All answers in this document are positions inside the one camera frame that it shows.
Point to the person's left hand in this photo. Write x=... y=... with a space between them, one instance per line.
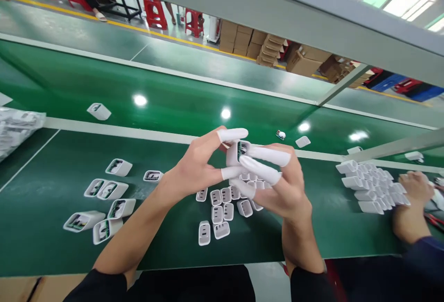
x=189 y=166

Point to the person's right hand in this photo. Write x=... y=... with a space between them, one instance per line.
x=295 y=191

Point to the person's left index finger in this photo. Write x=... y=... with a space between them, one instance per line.
x=229 y=134

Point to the person's right thumb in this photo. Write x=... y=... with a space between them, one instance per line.
x=272 y=155

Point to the person's right fingers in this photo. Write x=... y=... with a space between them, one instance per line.
x=268 y=199

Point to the person's right middle finger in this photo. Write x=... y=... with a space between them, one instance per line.
x=244 y=185

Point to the person's right index finger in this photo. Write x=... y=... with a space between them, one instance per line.
x=260 y=170

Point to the person's left thumb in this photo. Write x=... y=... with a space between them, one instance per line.
x=229 y=173

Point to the white charger housing with board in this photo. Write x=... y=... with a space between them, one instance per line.
x=233 y=154

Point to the small circuit board part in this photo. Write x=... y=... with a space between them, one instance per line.
x=281 y=134

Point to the small white cover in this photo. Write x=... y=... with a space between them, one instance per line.
x=302 y=141

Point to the pile of white port covers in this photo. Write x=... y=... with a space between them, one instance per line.
x=222 y=213

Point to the green conveyor belt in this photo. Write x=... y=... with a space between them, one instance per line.
x=194 y=97

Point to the white charger block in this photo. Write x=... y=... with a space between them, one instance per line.
x=354 y=150
x=99 y=111
x=413 y=156

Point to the stack of empty white casings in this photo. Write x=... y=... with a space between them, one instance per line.
x=371 y=187

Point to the white stand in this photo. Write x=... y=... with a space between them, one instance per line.
x=213 y=31

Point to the stack of cardboard cartons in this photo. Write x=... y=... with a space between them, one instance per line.
x=298 y=52

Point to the person's body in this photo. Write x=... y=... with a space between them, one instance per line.
x=194 y=284

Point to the group of open charger shells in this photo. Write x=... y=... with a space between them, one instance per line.
x=112 y=191

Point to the grey overhead shelf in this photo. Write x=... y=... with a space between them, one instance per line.
x=277 y=7

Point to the blue and red crates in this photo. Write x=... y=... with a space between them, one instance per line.
x=406 y=85

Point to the black metal cart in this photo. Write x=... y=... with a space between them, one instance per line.
x=126 y=3

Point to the clear bag of white parts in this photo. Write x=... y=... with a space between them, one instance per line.
x=17 y=128

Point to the grey support post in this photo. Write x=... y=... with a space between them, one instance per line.
x=341 y=85

